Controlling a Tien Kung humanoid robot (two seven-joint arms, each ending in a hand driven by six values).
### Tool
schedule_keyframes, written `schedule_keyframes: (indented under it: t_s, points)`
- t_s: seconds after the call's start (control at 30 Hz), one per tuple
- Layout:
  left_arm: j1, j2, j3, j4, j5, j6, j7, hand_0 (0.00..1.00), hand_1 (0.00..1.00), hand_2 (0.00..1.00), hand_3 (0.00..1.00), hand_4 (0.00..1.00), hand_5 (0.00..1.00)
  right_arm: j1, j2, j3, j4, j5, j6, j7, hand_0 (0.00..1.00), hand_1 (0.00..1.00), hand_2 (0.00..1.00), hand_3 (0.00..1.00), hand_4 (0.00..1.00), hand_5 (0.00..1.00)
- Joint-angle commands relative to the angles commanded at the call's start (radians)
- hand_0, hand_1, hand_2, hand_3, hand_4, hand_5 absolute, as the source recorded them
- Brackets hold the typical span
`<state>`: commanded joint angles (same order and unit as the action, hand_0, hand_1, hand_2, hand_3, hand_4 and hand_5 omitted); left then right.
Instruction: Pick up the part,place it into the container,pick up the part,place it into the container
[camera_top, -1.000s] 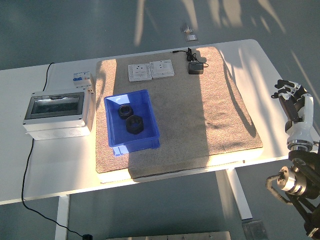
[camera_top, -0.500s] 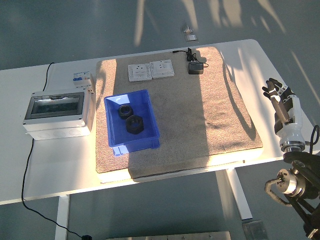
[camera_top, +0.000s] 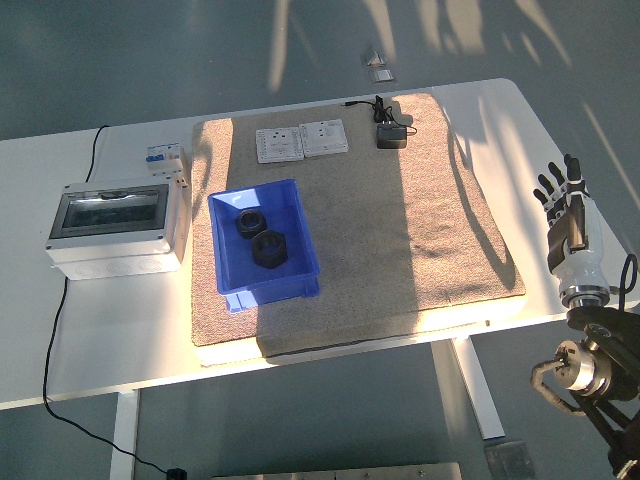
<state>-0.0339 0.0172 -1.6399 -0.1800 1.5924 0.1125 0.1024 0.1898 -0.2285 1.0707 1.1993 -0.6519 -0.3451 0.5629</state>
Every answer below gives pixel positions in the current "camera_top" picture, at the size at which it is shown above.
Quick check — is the grey table foot plate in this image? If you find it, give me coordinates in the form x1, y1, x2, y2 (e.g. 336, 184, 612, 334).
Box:
483, 439, 537, 480

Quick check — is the robot right hand white shell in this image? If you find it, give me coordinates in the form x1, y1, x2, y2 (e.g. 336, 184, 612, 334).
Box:
532, 153, 612, 294

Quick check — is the blue plastic box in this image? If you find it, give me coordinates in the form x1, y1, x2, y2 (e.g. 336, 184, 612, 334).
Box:
206, 178, 323, 315

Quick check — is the white socket panel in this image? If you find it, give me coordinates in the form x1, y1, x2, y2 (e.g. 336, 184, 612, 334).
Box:
298, 118, 350, 159
255, 126, 306, 165

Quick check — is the black adapter cord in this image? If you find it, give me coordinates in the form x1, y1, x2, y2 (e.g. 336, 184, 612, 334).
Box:
341, 94, 419, 137

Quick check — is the grey-brown mat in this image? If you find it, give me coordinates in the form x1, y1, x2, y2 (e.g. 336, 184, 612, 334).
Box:
190, 92, 527, 359

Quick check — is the white table leg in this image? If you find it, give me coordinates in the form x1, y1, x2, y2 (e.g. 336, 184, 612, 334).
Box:
109, 390, 141, 480
449, 337, 506, 441

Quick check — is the long black power cable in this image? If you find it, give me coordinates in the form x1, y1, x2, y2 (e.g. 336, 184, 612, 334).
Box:
41, 123, 174, 475

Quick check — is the black power adapter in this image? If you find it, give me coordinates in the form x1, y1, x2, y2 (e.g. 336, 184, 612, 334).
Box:
375, 124, 409, 150

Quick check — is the small dark hex nut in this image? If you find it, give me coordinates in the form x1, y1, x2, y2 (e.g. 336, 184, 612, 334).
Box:
235, 209, 269, 241

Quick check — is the grey distribution box clear lid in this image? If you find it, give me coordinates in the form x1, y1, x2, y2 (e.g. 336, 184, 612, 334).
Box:
44, 178, 193, 283

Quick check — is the grey metal base plate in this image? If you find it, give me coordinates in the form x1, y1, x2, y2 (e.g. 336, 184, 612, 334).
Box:
209, 461, 464, 480

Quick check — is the large black hex nut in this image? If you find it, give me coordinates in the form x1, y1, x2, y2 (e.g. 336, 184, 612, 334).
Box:
250, 229, 292, 271

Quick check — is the white circuit breaker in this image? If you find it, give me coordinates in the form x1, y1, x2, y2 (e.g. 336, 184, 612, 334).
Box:
144, 141, 192, 190

